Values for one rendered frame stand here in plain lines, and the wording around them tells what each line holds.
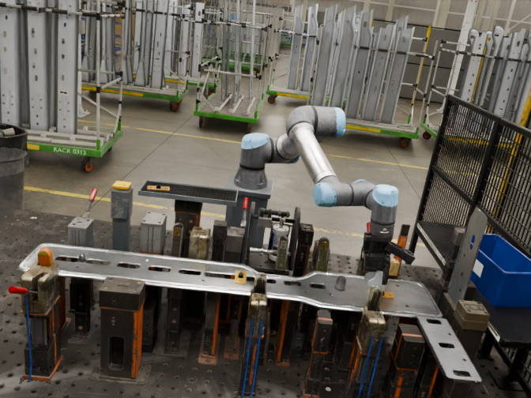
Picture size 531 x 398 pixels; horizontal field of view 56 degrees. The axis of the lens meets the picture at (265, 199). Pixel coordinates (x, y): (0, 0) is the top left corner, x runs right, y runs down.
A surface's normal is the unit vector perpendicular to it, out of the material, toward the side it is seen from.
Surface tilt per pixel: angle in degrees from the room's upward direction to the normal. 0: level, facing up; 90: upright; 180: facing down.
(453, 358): 0
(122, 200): 90
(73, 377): 0
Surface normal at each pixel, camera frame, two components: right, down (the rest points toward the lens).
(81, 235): 0.00, 0.36
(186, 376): 0.12, -0.93
